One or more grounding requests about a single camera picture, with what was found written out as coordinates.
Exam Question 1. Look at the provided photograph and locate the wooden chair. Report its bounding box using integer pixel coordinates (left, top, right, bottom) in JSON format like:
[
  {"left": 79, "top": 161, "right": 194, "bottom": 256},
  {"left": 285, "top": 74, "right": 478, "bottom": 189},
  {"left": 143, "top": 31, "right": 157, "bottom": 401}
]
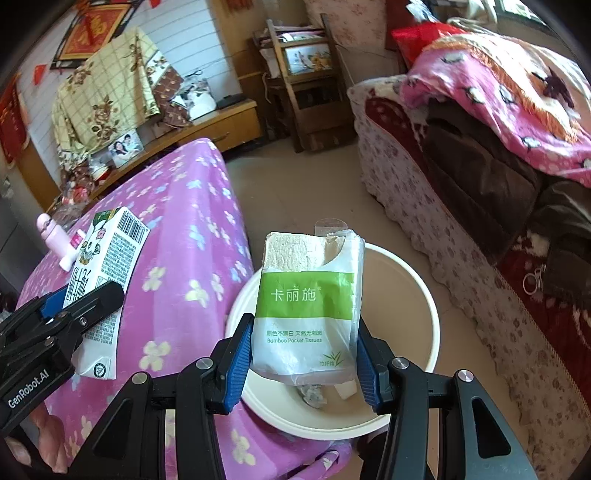
[{"left": 253, "top": 14, "right": 356, "bottom": 153}]

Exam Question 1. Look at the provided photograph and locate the red fu wall picture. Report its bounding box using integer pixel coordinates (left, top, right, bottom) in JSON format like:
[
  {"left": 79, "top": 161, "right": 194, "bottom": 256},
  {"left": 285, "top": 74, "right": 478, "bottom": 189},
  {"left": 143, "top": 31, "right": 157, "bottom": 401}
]
[{"left": 50, "top": 0, "right": 142, "bottom": 70}]

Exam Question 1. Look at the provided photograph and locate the pink water bottle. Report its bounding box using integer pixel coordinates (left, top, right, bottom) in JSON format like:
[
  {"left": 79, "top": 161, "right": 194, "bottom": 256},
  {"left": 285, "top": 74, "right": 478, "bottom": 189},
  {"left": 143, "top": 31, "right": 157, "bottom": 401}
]
[{"left": 36, "top": 213, "right": 70, "bottom": 260}]

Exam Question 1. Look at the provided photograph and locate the white green milk carton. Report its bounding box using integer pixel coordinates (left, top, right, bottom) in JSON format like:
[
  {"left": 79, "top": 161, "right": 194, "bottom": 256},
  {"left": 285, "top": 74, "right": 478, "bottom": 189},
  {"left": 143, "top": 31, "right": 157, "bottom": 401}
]
[{"left": 63, "top": 207, "right": 150, "bottom": 380}]

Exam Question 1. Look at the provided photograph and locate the framed couple photo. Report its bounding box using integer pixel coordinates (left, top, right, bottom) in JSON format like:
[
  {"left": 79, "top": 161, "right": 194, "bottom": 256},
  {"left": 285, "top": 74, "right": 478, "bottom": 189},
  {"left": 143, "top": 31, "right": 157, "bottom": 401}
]
[{"left": 108, "top": 129, "right": 143, "bottom": 168}]

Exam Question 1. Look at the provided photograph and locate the beige tissue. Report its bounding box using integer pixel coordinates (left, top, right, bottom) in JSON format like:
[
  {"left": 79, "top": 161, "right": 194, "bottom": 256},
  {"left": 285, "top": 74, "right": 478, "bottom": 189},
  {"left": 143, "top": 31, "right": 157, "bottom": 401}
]
[{"left": 297, "top": 385, "right": 328, "bottom": 409}]

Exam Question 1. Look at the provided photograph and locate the wooden TV cabinet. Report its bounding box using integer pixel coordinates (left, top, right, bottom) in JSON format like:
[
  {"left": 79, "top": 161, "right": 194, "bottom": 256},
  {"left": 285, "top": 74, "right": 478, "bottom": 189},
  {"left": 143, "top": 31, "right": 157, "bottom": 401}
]
[{"left": 17, "top": 99, "right": 263, "bottom": 211}]

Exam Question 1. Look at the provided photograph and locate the white kettle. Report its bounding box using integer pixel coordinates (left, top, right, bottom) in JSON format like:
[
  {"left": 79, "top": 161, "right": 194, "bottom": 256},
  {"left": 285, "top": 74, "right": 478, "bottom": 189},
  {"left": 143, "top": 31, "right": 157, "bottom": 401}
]
[{"left": 171, "top": 78, "right": 216, "bottom": 121}]

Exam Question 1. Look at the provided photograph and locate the white plastic trash bucket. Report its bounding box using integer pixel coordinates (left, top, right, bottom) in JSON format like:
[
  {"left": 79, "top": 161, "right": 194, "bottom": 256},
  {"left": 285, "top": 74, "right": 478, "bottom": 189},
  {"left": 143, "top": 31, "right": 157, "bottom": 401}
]
[{"left": 242, "top": 243, "right": 441, "bottom": 441}]

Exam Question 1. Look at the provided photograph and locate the pink floral upright mattress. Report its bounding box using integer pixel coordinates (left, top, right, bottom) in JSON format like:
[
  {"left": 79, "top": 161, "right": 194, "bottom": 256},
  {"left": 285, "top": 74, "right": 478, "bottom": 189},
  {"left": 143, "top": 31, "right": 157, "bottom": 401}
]
[{"left": 304, "top": 0, "right": 387, "bottom": 50}]

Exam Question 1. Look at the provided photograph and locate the yellow floral cloth cover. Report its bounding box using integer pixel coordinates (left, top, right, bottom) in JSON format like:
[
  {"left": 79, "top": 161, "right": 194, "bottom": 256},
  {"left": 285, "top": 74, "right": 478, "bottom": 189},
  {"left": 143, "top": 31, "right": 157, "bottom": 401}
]
[{"left": 51, "top": 27, "right": 188, "bottom": 172}]

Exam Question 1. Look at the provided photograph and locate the pink floral tablecloth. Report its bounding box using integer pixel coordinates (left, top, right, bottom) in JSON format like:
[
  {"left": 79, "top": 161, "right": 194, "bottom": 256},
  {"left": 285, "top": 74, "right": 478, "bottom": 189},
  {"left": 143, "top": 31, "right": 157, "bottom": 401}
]
[{"left": 32, "top": 139, "right": 352, "bottom": 479}]

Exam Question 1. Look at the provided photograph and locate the floral covered sofa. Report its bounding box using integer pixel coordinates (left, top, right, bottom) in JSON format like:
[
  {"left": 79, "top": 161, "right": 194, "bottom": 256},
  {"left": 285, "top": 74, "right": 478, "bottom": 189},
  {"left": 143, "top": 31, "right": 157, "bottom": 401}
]
[{"left": 349, "top": 75, "right": 590, "bottom": 479}]

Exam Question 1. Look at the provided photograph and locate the white bottle red label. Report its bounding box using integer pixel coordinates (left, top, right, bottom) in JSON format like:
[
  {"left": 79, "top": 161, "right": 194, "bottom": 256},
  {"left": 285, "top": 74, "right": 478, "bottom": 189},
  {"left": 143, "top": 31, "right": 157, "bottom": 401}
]
[{"left": 59, "top": 229, "right": 86, "bottom": 272}]

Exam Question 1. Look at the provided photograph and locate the pink cartoon blanket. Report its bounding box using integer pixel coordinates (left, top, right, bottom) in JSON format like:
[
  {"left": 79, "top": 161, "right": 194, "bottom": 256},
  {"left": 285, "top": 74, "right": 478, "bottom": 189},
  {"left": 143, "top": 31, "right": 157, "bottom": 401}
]
[{"left": 400, "top": 33, "right": 590, "bottom": 186}]

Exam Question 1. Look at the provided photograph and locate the green white tissue pack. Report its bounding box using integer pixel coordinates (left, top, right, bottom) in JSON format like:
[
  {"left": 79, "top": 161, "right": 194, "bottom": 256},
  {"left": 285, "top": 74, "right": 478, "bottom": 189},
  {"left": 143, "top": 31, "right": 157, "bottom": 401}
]
[{"left": 252, "top": 229, "right": 365, "bottom": 386}]

